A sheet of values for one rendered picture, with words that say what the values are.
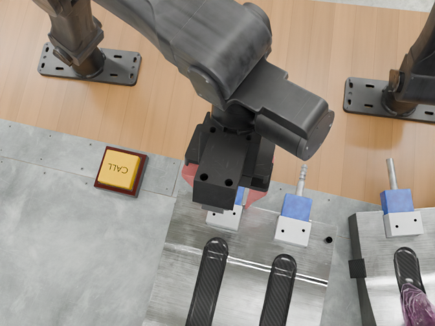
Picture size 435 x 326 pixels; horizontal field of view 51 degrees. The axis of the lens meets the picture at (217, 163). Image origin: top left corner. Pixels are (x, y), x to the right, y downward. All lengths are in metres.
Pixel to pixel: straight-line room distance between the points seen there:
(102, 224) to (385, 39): 0.65
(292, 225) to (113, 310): 0.35
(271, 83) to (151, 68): 0.51
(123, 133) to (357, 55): 0.48
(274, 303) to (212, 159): 0.33
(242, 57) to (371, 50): 0.58
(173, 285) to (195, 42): 0.43
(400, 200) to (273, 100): 0.41
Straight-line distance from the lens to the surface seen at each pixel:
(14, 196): 0.92
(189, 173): 0.55
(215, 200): 0.46
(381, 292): 0.78
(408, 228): 0.78
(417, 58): 0.76
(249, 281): 0.72
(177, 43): 0.41
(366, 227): 0.79
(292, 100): 0.43
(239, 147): 0.48
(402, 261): 0.81
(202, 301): 0.73
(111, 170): 0.83
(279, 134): 0.45
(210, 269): 0.73
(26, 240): 0.90
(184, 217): 0.73
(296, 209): 0.72
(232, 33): 0.41
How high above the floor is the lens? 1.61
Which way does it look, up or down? 75 degrees down
